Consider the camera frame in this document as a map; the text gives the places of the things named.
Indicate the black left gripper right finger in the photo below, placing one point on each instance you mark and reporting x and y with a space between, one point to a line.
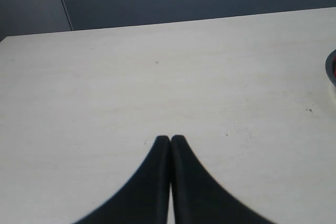
198 197

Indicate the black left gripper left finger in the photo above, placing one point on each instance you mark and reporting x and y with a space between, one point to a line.
144 198

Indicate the round steel bowl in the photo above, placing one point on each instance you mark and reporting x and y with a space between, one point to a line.
330 67

